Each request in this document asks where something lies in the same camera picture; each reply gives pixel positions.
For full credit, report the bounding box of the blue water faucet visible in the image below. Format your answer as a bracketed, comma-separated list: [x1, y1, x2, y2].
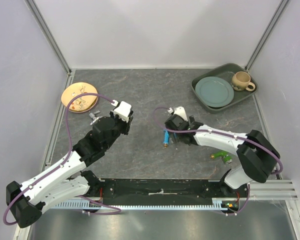
[163, 129, 170, 148]

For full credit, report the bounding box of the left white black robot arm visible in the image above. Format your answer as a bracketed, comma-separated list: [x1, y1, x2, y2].
[3, 107, 133, 228]

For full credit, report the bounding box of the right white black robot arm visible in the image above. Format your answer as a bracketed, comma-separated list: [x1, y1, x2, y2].
[164, 112, 283, 197]

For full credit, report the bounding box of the green water faucet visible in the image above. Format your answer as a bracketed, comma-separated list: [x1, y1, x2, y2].
[210, 151, 233, 164]

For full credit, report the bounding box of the silver metal faucet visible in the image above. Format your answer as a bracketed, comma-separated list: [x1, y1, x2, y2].
[89, 110, 101, 126]

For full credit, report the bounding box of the orange bird pattern plate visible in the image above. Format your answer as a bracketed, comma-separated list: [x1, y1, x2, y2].
[61, 82, 98, 113]

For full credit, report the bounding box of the teal round plate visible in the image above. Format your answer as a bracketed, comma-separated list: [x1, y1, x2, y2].
[194, 76, 235, 108]

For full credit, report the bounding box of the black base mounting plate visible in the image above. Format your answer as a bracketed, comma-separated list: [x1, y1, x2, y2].
[86, 177, 231, 206]

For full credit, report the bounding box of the dark green rectangular tray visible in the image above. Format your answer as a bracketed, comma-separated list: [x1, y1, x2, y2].
[191, 63, 258, 114]

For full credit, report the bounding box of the beige ceramic mug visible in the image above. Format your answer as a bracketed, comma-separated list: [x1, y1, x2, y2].
[231, 71, 256, 92]

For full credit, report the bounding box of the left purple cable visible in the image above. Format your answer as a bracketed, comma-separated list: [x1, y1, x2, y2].
[2, 92, 122, 226]

